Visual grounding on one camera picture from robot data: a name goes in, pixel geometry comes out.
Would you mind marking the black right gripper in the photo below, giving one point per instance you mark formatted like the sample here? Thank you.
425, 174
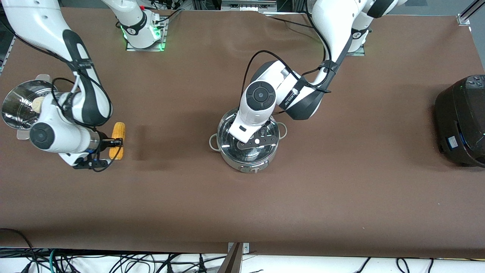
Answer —
105, 143

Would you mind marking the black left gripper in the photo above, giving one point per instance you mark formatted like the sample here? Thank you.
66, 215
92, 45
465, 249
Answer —
267, 123

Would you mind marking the yellow corn cob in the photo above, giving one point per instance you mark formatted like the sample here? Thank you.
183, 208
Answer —
118, 131

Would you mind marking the glass lid with knob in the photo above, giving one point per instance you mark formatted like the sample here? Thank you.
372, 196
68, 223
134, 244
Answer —
227, 136

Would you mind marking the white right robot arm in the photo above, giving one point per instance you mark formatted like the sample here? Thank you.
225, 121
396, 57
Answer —
57, 136

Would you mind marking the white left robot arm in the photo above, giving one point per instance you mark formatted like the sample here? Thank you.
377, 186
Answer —
257, 110

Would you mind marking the steel electric cooking pot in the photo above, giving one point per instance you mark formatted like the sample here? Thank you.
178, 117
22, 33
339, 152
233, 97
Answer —
248, 167

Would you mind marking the steel steamer pot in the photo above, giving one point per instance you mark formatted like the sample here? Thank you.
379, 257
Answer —
19, 106

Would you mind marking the brown table cover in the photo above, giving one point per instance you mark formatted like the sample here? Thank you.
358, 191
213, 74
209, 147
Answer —
242, 212

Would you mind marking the white steamed bun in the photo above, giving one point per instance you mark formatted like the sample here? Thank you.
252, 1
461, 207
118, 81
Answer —
38, 105

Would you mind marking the grey box with sockets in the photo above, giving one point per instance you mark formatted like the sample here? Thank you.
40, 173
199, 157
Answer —
248, 5

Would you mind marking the dark slanted pole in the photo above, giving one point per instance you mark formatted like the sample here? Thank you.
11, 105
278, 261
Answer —
231, 263

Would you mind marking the black rice cooker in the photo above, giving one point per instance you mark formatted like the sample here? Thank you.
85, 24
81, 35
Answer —
462, 129

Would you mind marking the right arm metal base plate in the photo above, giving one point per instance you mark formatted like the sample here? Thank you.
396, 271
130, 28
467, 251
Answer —
146, 49

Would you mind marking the small metal edge bracket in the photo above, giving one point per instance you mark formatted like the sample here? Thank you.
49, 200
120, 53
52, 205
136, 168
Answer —
245, 248

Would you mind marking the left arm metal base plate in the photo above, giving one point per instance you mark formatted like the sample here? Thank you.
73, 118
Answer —
358, 54

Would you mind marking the aluminium profile rail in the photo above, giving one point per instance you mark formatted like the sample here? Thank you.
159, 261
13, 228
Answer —
7, 53
464, 18

